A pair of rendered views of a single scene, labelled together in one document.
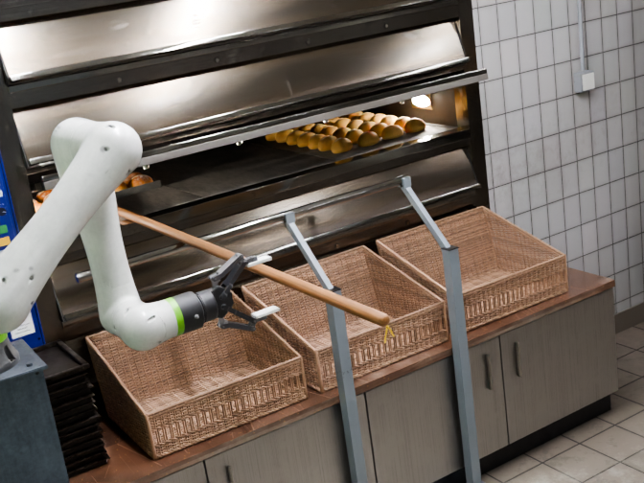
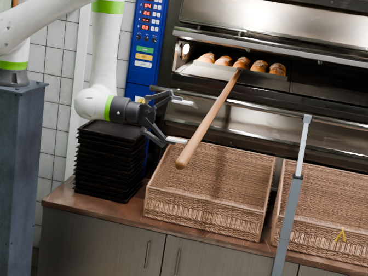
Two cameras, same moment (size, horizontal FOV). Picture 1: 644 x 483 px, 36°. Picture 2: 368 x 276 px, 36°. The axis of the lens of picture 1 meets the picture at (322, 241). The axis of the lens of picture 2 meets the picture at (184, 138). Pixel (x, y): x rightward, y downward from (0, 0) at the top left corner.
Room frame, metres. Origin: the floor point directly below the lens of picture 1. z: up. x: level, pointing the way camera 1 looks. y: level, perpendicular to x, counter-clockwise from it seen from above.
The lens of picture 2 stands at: (0.92, -1.02, 1.68)
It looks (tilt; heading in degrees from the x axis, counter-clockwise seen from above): 16 degrees down; 39
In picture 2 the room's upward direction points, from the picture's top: 9 degrees clockwise
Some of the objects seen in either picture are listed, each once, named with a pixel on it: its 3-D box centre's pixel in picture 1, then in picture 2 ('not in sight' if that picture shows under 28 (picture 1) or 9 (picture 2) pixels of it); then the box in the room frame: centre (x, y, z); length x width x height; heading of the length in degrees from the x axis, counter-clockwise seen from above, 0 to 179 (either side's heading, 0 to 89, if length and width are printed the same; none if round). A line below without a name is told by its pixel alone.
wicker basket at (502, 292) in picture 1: (471, 265); not in sight; (3.62, -0.56, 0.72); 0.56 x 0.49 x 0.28; 119
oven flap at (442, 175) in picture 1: (287, 221); (340, 135); (3.54, 0.12, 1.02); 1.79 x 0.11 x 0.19; 121
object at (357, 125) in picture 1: (343, 128); not in sight; (4.21, -0.16, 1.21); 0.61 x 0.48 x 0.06; 31
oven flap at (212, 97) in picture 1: (266, 82); (364, 32); (3.54, 0.12, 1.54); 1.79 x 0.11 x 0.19; 121
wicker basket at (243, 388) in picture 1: (195, 367); (212, 184); (3.02, 0.47, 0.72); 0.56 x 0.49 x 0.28; 120
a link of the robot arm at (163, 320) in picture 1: (147, 324); (95, 104); (2.18, 0.43, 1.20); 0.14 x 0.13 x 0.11; 121
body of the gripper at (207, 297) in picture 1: (214, 303); (142, 114); (2.27, 0.28, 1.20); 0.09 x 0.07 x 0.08; 121
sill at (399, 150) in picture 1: (279, 184); (346, 107); (3.56, 0.13, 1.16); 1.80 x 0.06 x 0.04; 121
